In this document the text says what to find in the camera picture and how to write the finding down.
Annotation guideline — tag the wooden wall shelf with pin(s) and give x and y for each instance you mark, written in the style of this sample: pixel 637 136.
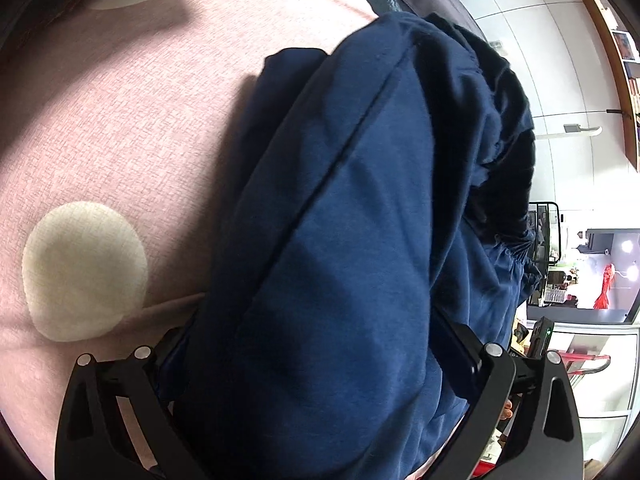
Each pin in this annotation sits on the wooden wall shelf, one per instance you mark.
pixel 620 60

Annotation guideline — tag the red metal cart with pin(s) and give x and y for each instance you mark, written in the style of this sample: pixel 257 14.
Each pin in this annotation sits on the red metal cart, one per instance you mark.
pixel 587 362

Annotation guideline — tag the person's right hand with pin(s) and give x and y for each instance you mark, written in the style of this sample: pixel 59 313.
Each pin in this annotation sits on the person's right hand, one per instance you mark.
pixel 508 409

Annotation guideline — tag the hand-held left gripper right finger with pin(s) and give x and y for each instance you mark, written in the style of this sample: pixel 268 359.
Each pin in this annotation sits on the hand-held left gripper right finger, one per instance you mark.
pixel 462 355

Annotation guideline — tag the navy blue quilted-lining jacket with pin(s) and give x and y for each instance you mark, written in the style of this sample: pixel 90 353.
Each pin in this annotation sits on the navy blue quilted-lining jacket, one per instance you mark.
pixel 350 210

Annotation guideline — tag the grey cabinet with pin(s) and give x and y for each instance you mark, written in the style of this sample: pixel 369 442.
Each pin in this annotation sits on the grey cabinet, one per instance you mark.
pixel 612 240

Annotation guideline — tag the red figure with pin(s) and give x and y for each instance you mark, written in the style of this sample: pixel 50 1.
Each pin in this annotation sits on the red figure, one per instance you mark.
pixel 606 285

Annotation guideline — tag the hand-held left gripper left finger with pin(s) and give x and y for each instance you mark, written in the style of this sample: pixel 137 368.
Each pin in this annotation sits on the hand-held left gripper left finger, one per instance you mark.
pixel 150 385

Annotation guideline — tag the pink bed sheet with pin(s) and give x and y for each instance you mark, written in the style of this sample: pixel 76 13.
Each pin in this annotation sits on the pink bed sheet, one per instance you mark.
pixel 125 125

